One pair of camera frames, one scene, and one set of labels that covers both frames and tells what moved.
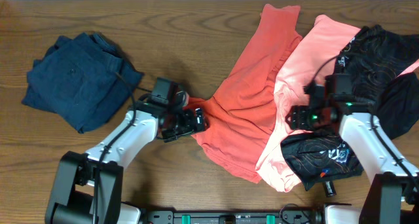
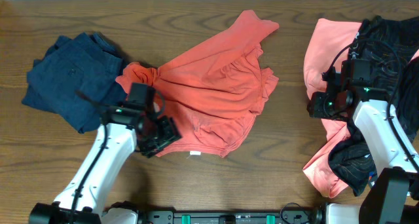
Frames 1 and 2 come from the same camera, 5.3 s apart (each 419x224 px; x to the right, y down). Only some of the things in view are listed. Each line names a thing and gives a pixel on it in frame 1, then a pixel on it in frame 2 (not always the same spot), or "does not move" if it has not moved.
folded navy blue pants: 85,80 does not move
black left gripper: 190,128 → 172,135
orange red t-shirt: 241,112 → 211,96
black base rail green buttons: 232,217 does not move
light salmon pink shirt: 315,55 → 330,42
